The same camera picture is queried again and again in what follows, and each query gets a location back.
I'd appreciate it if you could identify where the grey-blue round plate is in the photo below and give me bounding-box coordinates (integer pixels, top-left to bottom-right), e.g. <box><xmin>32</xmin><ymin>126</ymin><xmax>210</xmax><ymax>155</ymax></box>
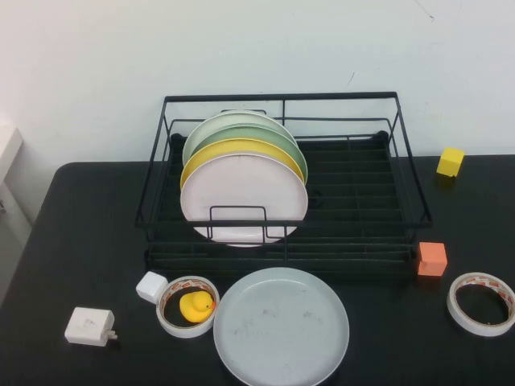
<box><xmin>212</xmin><ymin>267</ymin><xmax>350</xmax><ymax>386</ymax></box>

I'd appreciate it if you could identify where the pink round plate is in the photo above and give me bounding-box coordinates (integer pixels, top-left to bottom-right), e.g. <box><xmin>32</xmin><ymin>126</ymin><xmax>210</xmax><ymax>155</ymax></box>
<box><xmin>179</xmin><ymin>150</ymin><xmax>310</xmax><ymax>248</ymax></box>

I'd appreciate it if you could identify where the yellow round plate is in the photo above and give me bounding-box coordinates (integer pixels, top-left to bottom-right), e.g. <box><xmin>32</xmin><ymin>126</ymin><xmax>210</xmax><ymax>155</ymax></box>
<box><xmin>179</xmin><ymin>138</ymin><xmax>306</xmax><ymax>190</ymax></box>

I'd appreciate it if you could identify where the pale green round plate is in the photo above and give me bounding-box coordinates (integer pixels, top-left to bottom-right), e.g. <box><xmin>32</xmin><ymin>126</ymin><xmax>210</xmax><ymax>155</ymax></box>
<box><xmin>182</xmin><ymin>110</ymin><xmax>299</xmax><ymax>168</ymax></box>

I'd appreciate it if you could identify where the yellow rubber duck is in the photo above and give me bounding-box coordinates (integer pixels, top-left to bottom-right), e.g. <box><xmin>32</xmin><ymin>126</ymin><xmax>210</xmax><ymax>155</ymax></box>
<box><xmin>179</xmin><ymin>292</ymin><xmax>217</xmax><ymax>324</ymax></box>

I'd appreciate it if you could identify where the small white cube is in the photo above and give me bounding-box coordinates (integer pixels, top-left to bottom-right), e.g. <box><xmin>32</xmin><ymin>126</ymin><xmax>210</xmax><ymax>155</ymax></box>
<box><xmin>135</xmin><ymin>271</ymin><xmax>169</xmax><ymax>306</ymax></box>

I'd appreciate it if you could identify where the white tape roll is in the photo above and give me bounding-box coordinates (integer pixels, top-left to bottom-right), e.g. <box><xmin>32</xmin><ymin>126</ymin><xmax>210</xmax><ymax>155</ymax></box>
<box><xmin>155</xmin><ymin>275</ymin><xmax>220</xmax><ymax>339</ymax></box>
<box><xmin>446</xmin><ymin>272</ymin><xmax>515</xmax><ymax>338</ymax></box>

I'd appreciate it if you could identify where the orange cube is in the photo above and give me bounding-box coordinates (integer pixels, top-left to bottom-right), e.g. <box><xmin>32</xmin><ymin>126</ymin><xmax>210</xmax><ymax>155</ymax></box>
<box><xmin>416</xmin><ymin>241</ymin><xmax>448</xmax><ymax>277</ymax></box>

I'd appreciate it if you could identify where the yellow cube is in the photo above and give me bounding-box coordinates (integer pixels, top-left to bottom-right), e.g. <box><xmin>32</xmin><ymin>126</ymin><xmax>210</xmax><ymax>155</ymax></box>
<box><xmin>436</xmin><ymin>146</ymin><xmax>466</xmax><ymax>178</ymax></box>

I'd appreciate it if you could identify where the white power adapter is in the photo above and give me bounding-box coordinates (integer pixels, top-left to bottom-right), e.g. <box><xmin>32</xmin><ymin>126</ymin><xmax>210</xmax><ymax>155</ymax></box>
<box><xmin>64</xmin><ymin>306</ymin><xmax>118</xmax><ymax>347</ymax></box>

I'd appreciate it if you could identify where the black wire dish rack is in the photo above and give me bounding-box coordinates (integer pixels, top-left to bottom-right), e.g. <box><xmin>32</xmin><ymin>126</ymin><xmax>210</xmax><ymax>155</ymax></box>
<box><xmin>134</xmin><ymin>91</ymin><xmax>434</xmax><ymax>278</ymax></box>

